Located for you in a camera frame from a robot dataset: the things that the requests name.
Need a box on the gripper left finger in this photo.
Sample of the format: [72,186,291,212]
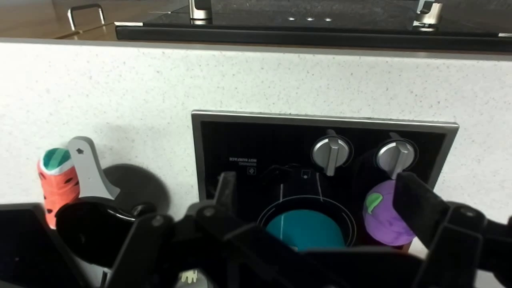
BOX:
[105,172,280,288]

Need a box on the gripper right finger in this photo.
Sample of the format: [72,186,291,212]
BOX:
[393,172,512,288]

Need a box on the silver drawer handle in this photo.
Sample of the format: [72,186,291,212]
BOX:
[67,3,106,32]

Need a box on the purple plush fruit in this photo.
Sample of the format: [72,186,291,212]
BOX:
[362,180,417,247]

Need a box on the wooden drawer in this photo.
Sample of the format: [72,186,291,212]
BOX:
[0,0,188,41]

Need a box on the black pot with grey handle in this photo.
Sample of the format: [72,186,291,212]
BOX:
[55,136,160,269]

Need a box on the black glass stove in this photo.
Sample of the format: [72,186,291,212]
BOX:
[191,110,460,256]

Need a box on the silver stove knob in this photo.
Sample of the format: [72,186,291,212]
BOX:
[375,133,419,179]
[311,129,354,177]

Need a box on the plush watermelon slice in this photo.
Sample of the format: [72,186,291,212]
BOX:
[37,147,81,230]

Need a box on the silver oven door handle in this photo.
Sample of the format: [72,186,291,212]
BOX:
[188,0,444,31]

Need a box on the black oven door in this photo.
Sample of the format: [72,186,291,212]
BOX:
[115,0,512,53]

